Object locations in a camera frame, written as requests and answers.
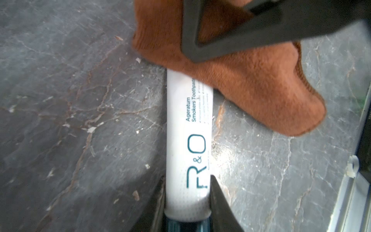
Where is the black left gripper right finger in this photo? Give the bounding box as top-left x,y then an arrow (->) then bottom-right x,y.
210,175 -> 244,232

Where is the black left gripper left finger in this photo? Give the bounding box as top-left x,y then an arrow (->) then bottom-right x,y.
130,176 -> 166,232

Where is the brown cloth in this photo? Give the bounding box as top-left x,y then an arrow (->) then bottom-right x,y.
133,1 -> 327,136

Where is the white dark cap toothpaste tube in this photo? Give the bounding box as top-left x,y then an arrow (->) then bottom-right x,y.
164,69 -> 214,232

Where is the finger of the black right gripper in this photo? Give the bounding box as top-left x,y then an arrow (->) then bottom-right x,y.
181,1 -> 371,63

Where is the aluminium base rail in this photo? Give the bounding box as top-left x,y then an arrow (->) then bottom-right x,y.
327,89 -> 371,232

